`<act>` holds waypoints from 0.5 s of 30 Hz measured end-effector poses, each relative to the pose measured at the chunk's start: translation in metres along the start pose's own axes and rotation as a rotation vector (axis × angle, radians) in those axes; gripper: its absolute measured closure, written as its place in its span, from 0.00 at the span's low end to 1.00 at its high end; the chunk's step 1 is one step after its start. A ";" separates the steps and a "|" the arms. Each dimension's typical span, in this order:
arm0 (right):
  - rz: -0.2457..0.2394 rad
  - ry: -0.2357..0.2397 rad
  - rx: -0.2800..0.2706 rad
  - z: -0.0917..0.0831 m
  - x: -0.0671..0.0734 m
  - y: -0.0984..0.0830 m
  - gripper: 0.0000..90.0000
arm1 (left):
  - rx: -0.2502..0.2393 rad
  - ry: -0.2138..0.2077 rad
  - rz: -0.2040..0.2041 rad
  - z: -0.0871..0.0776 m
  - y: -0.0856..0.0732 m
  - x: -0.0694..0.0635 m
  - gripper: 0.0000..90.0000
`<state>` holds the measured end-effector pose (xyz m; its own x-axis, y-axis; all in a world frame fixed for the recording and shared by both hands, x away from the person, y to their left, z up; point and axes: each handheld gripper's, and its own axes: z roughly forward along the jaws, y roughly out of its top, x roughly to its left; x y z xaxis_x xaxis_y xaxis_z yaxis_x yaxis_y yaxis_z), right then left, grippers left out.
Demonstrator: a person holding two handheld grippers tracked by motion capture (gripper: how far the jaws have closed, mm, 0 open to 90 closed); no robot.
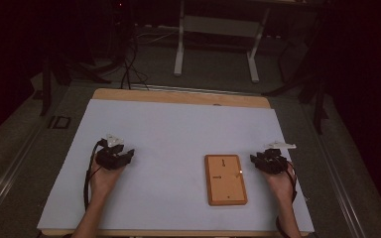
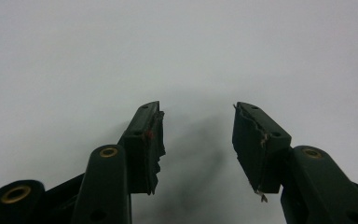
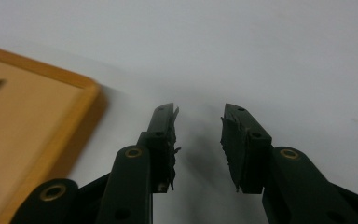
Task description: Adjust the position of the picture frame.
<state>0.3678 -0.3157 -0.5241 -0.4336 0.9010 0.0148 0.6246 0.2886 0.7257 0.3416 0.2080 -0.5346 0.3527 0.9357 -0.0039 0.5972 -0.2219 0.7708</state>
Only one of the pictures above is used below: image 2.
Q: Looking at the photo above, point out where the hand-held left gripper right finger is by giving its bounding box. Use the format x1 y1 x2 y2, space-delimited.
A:
231 101 293 203

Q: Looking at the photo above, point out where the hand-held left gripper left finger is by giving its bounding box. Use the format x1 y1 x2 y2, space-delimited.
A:
117 100 167 196

